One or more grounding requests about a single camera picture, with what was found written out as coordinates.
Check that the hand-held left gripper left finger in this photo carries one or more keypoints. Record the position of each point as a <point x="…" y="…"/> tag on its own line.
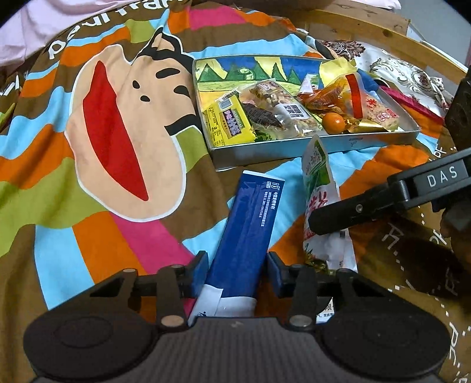
<point x="199" y="272"/>

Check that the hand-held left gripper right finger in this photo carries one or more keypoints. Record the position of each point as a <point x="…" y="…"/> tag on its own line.
<point x="276" y="274"/>

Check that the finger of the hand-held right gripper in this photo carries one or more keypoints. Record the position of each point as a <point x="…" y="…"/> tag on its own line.
<point x="349" y="211"/>

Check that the large green and white packet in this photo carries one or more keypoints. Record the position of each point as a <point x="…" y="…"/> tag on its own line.
<point x="318" y="173"/>

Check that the blue and white long packet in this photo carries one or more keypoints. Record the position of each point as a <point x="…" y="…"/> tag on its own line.
<point x="243" y="228"/>

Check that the red and white cracker packet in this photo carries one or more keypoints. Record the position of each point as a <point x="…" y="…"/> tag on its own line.
<point x="381" y="114"/>

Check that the small orange ball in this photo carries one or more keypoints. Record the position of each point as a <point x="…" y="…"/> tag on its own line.
<point x="333" y="123"/>

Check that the dinosaur print tray box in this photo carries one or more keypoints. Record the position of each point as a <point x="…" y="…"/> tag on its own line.
<point x="257" y="154"/>

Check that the orange snack packet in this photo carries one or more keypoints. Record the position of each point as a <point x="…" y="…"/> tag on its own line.
<point x="323" y="97"/>

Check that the clear nut bar packet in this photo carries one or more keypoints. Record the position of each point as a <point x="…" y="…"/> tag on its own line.
<point x="290" y="110"/>

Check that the clear packet of dark snack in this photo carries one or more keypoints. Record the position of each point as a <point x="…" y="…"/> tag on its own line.
<point x="263" y="118"/>

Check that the yellow snack packet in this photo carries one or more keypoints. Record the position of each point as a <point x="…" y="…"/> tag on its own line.
<point x="228" y="125"/>

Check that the cartoon monkey printed blanket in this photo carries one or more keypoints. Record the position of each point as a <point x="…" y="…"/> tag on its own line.
<point x="55" y="206"/>

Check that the colourful crayon drawing paper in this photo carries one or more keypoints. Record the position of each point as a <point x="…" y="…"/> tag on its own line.
<point x="235" y="73"/>

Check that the pink hanging bed sheet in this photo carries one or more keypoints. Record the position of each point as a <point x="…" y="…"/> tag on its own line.
<point x="36" y="29"/>

